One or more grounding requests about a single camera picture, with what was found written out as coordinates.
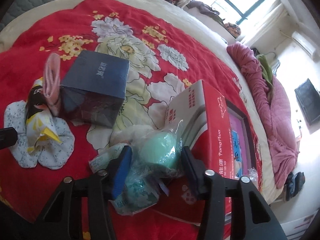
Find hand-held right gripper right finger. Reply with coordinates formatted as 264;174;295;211
181;146;288;240

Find red tissue pack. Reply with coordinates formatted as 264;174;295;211
160;79;234;224

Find dark tray with pink print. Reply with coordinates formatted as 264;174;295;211
225;99;260;180

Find pink rolled sock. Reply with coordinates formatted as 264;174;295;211
44;52;62;117

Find yellow white snack packet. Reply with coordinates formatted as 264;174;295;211
25;77;62;154

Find red floral blanket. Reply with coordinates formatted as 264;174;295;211
0;0;263;240

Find teal tissue pack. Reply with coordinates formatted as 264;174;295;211
110;165;160;215

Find black wall television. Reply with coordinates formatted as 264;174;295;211
294;78;320;127

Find dark blue box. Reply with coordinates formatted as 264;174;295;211
59;50;130;128

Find grey purple clothes pile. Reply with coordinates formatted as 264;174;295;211
186;0;225;25

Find colourful patterned cloth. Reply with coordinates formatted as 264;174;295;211
224;22;242;38

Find dark clothes pile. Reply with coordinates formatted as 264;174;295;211
285;171;305;202

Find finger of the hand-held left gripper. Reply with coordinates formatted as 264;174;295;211
0;127;18;151

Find white floral cloth scrunchie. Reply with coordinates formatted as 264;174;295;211
4;101;75;169

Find white air conditioner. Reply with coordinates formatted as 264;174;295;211
291;31;317;55

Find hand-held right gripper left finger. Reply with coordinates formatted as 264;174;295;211
32;145;133;240

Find cream bed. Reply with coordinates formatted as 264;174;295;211
0;0;283;205

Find green ball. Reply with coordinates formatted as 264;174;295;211
125;120;187;178

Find pink quilt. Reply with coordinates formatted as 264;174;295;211
226;42;300;189

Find clear plastic bag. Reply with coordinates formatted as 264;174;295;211
246;167;262;193

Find green cloth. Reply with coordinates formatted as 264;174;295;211
256;54;274;88

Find window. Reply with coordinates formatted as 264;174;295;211
210;0;270;24

